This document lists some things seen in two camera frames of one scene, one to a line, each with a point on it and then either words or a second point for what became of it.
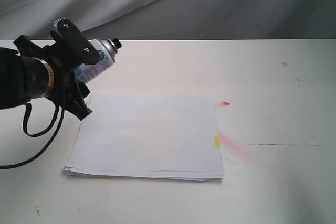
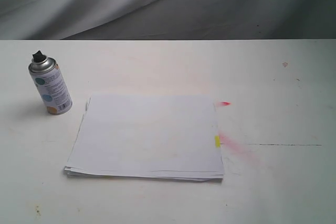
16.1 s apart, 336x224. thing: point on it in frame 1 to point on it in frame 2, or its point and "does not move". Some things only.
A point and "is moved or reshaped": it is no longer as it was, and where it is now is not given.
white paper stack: [164, 137] does not move
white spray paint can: [108, 49] is moved or reshaped
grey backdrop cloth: [170, 6] does not move
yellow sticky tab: [217, 139] does not move
